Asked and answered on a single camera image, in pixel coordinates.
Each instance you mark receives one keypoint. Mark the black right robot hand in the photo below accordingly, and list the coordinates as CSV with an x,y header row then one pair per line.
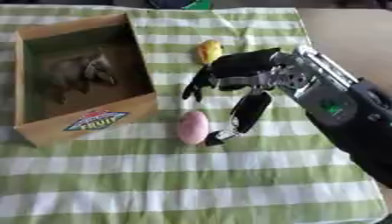
x,y
240,65

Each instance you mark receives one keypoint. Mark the tan cardboard box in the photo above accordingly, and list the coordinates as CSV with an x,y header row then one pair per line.
x,y
81,78

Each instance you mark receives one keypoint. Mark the yellow toy fruit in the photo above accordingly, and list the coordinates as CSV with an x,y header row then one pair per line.
x,y
209,51

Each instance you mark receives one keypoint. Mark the pink egg-shaped toy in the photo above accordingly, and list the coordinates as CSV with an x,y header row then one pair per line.
x,y
193,127

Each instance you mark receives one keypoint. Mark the dark blue and green object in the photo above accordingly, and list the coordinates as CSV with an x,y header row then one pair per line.
x,y
178,4

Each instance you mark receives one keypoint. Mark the grey elephant soft toy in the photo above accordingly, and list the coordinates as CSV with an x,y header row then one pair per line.
x,y
76,74

